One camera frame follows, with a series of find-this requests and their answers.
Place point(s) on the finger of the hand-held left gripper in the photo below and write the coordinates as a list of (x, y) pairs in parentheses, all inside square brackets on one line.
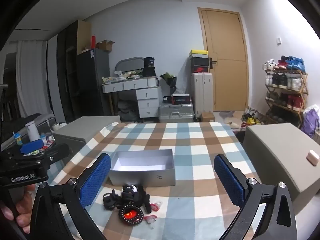
[(53, 155)]

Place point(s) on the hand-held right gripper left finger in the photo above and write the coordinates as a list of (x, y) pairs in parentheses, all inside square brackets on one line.
[(96, 180)]

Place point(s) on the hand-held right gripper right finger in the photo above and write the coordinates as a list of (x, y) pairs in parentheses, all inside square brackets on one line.
[(230, 180)]

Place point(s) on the black toy figure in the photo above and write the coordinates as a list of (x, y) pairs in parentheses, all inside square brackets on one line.
[(112, 200)]

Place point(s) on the silver cardboard box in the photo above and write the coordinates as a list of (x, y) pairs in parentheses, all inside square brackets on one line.
[(142, 177)]

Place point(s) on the red round badge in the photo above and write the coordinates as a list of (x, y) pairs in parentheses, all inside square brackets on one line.
[(130, 214)]

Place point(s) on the person's left hand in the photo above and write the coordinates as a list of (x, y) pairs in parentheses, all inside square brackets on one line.
[(23, 208)]

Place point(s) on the blue oblong case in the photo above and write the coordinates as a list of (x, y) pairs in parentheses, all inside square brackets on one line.
[(31, 147)]

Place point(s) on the white cup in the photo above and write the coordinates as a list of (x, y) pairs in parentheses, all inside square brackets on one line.
[(33, 131)]

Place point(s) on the white round badge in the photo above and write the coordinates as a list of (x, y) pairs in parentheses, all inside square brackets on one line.
[(133, 188)]

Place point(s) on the grey cabinet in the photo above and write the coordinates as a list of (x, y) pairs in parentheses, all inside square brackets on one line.
[(87, 127), (275, 150)]

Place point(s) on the plaid tablecloth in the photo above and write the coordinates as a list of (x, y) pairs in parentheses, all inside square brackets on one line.
[(200, 142)]

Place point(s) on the beige slipper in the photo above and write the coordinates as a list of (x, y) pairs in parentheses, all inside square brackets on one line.
[(231, 125)]

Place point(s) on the red clear hair clip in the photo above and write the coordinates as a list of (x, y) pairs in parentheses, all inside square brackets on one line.
[(150, 220), (155, 206)]

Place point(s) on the colourful shoe pile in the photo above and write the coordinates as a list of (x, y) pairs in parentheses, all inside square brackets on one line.
[(251, 117)]

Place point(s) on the small closed cardboard box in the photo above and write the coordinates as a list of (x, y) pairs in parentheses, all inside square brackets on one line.
[(207, 117)]

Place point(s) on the black bag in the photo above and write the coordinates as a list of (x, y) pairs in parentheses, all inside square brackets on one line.
[(126, 111)]

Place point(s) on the dark wardrobe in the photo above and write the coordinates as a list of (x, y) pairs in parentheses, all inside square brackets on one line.
[(67, 80)]

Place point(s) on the white curtain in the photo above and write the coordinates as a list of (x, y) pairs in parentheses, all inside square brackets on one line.
[(30, 80)]

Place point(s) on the dark refrigerator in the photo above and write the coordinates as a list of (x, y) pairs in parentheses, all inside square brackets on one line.
[(92, 80)]

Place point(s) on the white earbud case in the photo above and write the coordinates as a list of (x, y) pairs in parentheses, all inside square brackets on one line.
[(312, 158)]

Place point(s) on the silver flat suitcase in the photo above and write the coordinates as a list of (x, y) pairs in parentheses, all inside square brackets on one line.
[(175, 113)]

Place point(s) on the white upright suitcase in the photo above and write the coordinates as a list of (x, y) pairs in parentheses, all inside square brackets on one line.
[(201, 92)]

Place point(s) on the black and red box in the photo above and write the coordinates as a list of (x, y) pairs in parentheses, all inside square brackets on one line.
[(180, 99)]

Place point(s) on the white desk with drawers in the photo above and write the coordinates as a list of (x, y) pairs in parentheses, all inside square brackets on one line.
[(147, 95)]

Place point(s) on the purple bag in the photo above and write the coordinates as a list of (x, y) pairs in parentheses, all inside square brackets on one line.
[(311, 122)]

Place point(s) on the tan wooden door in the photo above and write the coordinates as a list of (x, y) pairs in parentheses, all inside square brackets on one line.
[(225, 80)]

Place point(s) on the black shoe box red logo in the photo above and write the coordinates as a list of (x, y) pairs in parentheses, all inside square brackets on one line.
[(200, 69)]

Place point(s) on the black wrapped bouquet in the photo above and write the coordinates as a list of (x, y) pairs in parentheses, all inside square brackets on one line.
[(168, 78)]

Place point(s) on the grey arched panel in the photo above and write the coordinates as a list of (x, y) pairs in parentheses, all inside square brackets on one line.
[(130, 63)]

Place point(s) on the red bottle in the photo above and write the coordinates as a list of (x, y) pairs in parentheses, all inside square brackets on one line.
[(93, 42)]

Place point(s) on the open cardboard box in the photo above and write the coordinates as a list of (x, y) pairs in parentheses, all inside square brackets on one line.
[(105, 46)]

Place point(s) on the wooden shoe rack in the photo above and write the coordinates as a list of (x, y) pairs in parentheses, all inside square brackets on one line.
[(303, 85)]

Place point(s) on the black printed box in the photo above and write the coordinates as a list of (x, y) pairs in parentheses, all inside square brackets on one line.
[(149, 66)]

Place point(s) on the yellow lid shoe box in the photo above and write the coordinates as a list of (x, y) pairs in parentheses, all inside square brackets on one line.
[(198, 53)]

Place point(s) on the shoe rack with shoes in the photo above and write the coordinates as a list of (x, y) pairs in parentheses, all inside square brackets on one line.
[(295, 63)]

